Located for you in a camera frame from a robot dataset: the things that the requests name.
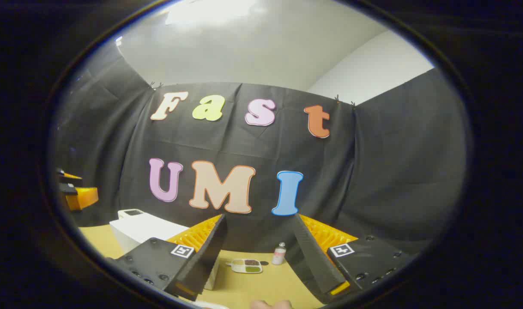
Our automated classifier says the small pink label bottle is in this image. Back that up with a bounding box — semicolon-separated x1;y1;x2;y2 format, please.
272;242;287;266

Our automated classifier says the white microwave oven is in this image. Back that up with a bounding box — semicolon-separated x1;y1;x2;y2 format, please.
109;213;221;291

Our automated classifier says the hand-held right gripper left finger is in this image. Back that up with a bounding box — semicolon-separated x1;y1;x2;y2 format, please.
106;214;228;302

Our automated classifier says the black backdrop cloth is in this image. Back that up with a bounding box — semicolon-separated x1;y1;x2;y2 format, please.
51;41;468;254

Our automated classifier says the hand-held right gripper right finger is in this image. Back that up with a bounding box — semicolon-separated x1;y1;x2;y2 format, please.
286;212;417;304

